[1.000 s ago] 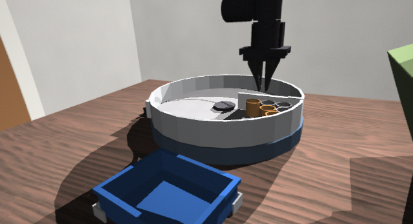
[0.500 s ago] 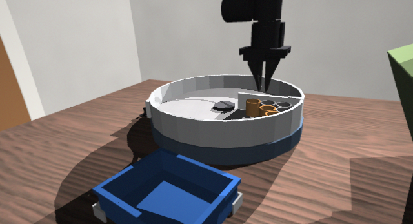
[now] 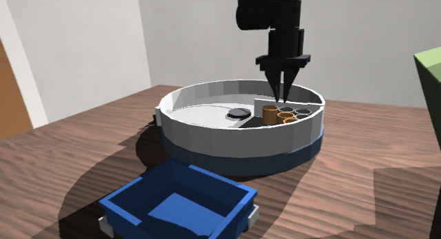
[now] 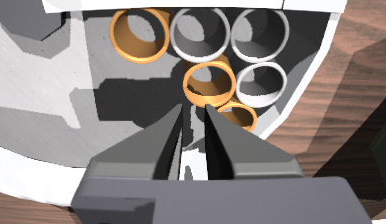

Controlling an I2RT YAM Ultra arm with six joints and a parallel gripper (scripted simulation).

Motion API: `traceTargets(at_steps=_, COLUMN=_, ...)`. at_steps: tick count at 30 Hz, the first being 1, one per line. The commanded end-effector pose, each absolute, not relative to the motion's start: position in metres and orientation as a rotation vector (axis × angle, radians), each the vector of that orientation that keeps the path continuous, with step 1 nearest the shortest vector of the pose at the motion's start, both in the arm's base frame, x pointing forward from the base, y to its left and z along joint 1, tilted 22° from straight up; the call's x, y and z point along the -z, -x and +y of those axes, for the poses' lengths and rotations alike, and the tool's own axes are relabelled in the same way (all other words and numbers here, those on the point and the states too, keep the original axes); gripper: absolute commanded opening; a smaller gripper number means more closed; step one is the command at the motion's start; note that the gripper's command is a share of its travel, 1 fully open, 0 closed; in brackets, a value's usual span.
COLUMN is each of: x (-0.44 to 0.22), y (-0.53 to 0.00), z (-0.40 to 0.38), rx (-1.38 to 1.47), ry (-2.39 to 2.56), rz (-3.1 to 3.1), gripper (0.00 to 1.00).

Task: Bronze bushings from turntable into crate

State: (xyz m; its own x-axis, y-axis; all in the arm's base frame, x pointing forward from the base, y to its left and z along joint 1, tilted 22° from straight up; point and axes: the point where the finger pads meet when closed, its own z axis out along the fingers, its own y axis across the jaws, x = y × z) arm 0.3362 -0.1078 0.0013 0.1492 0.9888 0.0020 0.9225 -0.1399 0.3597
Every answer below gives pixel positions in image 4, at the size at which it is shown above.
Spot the grey steel bushing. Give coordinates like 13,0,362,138
229,53,287,108
169,7,230,63
224,7,289,63

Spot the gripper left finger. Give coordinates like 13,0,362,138
81,104,183,180

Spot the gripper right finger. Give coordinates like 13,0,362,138
204,103,306,180

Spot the grey round turntable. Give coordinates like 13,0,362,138
0,0,347,206

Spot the bronze bushing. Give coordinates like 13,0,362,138
183,52,236,108
214,91,257,132
109,7,173,64

